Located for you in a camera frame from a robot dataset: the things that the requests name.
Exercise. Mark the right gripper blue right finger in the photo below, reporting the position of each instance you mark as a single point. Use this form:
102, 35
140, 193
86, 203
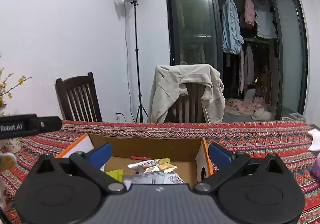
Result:
220, 156

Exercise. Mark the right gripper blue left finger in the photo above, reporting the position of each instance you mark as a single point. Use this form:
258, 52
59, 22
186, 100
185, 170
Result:
99, 155

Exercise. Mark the orange oat crisp packet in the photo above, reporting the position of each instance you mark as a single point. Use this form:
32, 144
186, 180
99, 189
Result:
161, 165

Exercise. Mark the white snack packet back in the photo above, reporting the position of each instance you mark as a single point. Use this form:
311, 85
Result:
159, 177

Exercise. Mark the lime green snack packet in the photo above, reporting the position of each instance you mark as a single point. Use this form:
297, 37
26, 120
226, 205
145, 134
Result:
116, 174

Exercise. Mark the orange cardboard snack box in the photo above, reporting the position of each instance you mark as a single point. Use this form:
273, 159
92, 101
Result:
190, 155

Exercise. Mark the yellow flower branches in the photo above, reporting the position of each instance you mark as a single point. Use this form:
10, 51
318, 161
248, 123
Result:
7, 87

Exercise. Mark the pink bedding pile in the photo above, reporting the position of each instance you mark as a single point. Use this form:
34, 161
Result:
257, 112

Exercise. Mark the wooden chair with jacket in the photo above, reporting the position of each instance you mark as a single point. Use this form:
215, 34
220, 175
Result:
188, 108

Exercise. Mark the dark wooden chair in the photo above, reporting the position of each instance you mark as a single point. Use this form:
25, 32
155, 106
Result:
78, 99

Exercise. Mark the colourful patterned tablecloth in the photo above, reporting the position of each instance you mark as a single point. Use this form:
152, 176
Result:
289, 140

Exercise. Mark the beige jacket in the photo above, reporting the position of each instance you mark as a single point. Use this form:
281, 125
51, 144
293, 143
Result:
170, 82

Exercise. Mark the white tissue paper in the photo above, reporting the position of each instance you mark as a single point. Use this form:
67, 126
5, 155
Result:
315, 145

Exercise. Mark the purple packet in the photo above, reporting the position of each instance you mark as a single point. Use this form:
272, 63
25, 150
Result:
316, 167

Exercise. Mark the light blue hanging shirt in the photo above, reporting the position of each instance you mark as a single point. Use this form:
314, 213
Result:
231, 36

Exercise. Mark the black framed sliding door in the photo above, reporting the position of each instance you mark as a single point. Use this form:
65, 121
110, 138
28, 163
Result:
258, 46

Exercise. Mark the pink hanging garment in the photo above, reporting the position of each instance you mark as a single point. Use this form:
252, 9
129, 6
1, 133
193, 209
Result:
249, 13

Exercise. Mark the white hanging garment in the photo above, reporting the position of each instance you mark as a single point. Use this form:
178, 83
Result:
264, 21

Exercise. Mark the studio light on stand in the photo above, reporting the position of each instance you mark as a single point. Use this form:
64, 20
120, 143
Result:
141, 109

